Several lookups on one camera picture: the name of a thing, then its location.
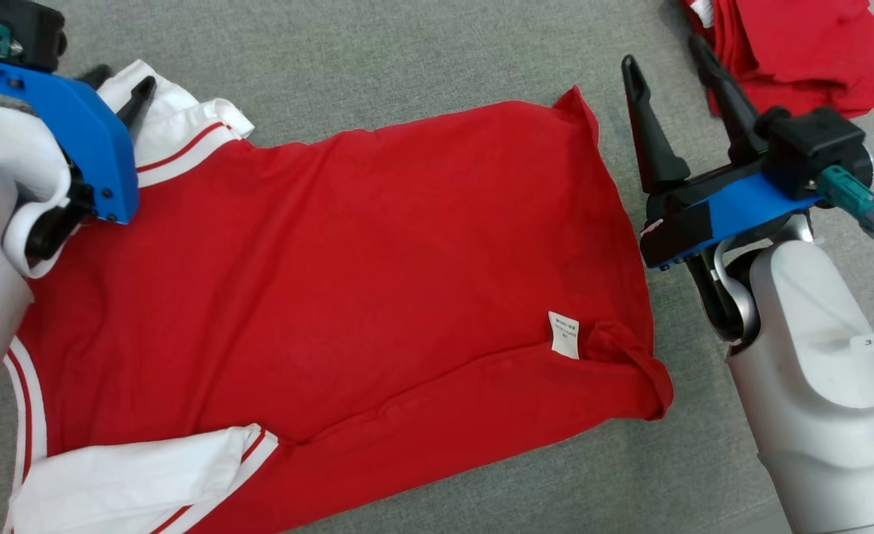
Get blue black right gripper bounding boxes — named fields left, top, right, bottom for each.
left=620, top=35, right=823, bottom=271

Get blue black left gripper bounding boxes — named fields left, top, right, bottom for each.
left=0, top=53, right=158, bottom=225

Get red shorts with white stripe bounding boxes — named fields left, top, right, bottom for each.
left=680, top=0, right=874, bottom=119

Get red jersey with white sleeves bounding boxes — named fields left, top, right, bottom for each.
left=3, top=59, right=675, bottom=534

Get teal plug right camera cable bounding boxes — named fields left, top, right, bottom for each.
left=815, top=165, right=874, bottom=403

